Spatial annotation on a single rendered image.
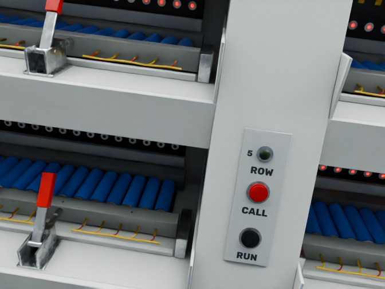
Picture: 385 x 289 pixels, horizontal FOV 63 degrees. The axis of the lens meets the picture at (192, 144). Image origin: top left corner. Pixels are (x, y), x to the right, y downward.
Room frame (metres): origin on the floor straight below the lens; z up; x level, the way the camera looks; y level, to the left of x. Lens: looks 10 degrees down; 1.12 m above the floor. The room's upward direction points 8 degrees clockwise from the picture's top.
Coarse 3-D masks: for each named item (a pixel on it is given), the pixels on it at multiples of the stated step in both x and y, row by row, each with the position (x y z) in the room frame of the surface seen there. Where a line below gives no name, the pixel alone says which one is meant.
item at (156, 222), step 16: (0, 192) 0.35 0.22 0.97; (16, 192) 0.35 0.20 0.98; (32, 192) 0.36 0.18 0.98; (0, 208) 0.34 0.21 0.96; (16, 208) 0.34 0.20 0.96; (32, 208) 0.34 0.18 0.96; (48, 208) 0.34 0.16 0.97; (64, 208) 0.34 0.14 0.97; (80, 208) 0.34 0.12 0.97; (96, 208) 0.34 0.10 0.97; (112, 208) 0.34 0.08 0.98; (128, 208) 0.35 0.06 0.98; (96, 224) 0.34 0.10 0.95; (112, 224) 0.34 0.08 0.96; (128, 224) 0.34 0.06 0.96; (144, 224) 0.34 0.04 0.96; (160, 224) 0.33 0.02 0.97; (176, 224) 0.33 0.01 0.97; (144, 240) 0.32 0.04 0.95
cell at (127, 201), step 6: (138, 180) 0.41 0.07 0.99; (144, 180) 0.42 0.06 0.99; (132, 186) 0.39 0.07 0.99; (138, 186) 0.40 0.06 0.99; (132, 192) 0.38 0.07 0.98; (138, 192) 0.39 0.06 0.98; (126, 198) 0.37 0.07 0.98; (132, 198) 0.37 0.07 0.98; (138, 198) 0.38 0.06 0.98; (126, 204) 0.36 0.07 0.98; (132, 204) 0.36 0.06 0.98
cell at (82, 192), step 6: (90, 174) 0.41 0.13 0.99; (96, 174) 0.41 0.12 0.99; (102, 174) 0.42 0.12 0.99; (90, 180) 0.40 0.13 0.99; (96, 180) 0.40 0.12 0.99; (84, 186) 0.38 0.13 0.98; (90, 186) 0.39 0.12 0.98; (96, 186) 0.40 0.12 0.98; (78, 192) 0.37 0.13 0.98; (84, 192) 0.37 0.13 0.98; (90, 192) 0.38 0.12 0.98; (84, 198) 0.36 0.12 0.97
